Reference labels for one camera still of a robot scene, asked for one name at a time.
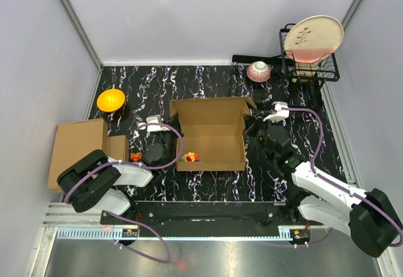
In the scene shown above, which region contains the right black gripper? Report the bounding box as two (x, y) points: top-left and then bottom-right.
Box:
(242, 112), (277, 162)

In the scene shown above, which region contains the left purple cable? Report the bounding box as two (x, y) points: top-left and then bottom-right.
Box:
(64, 122), (185, 264)

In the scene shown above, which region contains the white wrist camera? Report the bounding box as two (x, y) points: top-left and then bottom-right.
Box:
(139, 115), (169, 132)
(263, 101), (289, 123)

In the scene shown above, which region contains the closed brown cardboard box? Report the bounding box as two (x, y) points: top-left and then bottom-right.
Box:
(47, 118), (129, 193)

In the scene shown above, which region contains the beige cup in rack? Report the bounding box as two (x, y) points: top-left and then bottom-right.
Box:
(293, 62), (318, 77)

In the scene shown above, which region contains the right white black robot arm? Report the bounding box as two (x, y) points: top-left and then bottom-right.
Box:
(244, 102), (402, 258)

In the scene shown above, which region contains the beige plate with leaf pattern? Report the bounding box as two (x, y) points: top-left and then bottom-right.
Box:
(284, 15), (344, 64)

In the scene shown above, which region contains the purple cable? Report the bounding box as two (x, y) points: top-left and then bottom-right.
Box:
(258, 106), (403, 248)
(64, 122), (185, 264)

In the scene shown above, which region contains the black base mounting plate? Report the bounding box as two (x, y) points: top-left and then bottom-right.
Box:
(99, 200), (315, 227)

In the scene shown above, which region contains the orange bowl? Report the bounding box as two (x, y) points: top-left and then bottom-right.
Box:
(96, 89), (125, 113)

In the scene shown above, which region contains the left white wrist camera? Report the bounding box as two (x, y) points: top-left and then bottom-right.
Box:
(139, 115), (169, 132)

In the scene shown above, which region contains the brown cardboard box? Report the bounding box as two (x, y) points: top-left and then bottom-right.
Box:
(170, 96), (256, 172)
(47, 118), (129, 193)

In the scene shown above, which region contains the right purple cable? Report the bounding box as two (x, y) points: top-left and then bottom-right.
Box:
(258, 106), (403, 248)

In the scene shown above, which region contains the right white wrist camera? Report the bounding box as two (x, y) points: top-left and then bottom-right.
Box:
(263, 101), (289, 123)

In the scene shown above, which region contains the black wire dish rack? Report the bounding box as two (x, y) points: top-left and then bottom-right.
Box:
(230, 23), (340, 111)

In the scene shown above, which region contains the colourful flower toy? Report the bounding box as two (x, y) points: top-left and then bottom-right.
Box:
(181, 152), (200, 162)

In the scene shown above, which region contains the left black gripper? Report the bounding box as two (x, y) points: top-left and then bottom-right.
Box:
(158, 113), (185, 169)

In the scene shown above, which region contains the pink patterned ceramic bowl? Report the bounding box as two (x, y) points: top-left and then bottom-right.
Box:
(246, 61), (271, 83)

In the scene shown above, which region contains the small orange toy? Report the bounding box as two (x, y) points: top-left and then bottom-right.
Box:
(130, 152), (142, 162)

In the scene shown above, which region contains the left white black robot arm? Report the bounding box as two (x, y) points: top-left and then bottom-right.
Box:
(57, 122), (184, 224)

